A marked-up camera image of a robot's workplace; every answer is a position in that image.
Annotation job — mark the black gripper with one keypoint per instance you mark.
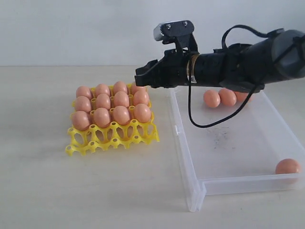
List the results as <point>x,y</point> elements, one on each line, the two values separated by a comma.
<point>168,72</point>

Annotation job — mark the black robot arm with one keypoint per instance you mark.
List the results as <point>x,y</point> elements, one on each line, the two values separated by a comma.
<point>238,67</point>

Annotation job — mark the yellow plastic egg tray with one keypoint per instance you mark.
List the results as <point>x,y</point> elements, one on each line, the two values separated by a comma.
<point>115,135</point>

